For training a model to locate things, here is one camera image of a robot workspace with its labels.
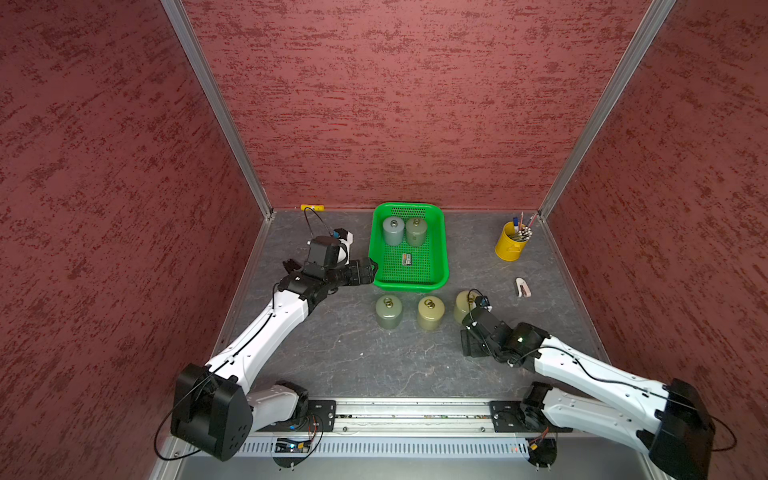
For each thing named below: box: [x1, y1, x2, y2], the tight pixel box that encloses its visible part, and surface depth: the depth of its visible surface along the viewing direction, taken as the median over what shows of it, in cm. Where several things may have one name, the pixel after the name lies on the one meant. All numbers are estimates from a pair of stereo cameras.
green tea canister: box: [375, 294, 403, 330], surface depth 87 cm
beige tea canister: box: [417, 295, 445, 331], surface depth 87 cm
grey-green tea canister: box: [406, 217, 427, 247], surface depth 108 cm
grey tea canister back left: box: [382, 216, 405, 246], surface depth 108 cm
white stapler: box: [515, 277, 532, 298], surface depth 99 cm
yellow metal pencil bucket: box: [495, 221, 528, 262], surface depth 105 cm
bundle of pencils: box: [508, 211, 538, 242], surface depth 95 cm
